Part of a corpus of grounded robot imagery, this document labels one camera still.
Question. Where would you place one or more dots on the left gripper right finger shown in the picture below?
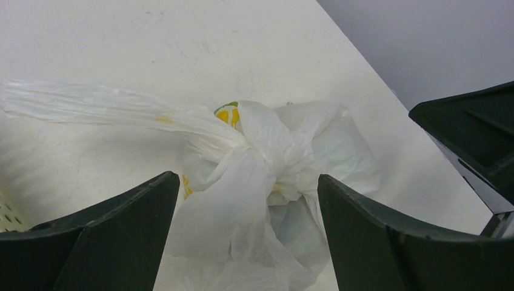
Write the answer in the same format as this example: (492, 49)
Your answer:
(375, 247)

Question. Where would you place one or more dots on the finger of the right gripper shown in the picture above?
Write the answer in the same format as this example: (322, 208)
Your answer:
(475, 131)

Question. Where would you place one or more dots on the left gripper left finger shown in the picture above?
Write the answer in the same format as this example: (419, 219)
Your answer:
(116, 244)

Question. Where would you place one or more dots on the white plastic bag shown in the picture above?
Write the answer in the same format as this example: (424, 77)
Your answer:
(250, 218)

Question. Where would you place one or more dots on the beige perforated plastic basket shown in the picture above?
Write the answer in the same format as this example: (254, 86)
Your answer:
(12, 220)

